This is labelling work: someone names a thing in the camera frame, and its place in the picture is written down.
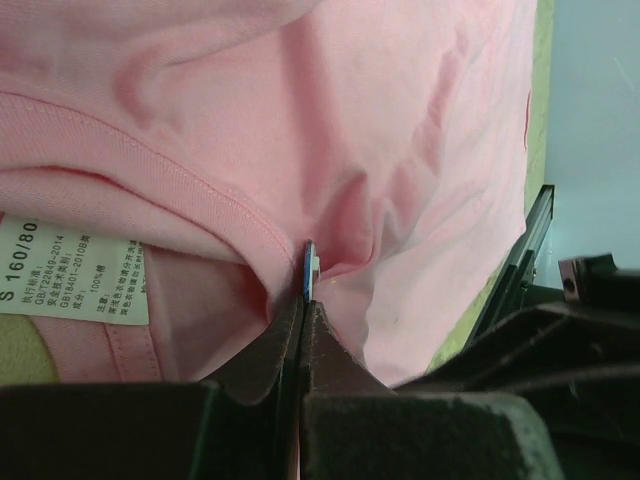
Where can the black square frame stand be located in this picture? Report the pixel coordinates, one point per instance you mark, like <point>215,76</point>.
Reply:
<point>517,273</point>

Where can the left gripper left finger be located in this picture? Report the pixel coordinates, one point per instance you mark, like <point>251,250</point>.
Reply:
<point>239,422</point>

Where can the white round brooch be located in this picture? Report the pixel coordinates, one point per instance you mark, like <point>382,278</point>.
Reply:
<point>311,271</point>

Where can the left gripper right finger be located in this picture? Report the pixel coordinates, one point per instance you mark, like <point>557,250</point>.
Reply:
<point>354,427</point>

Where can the pink t-shirt garment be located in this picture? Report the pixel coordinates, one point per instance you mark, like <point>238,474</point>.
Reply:
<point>223,135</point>

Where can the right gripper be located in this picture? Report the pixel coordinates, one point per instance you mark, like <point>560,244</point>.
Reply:
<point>575,361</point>

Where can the white garment label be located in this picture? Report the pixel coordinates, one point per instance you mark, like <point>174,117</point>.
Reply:
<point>53,271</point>

